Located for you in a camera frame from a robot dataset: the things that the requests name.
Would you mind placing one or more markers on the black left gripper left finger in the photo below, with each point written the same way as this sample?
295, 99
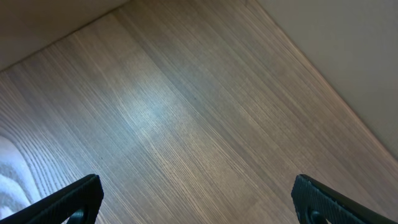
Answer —
77, 203

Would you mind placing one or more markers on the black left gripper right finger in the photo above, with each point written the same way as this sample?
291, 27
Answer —
315, 202

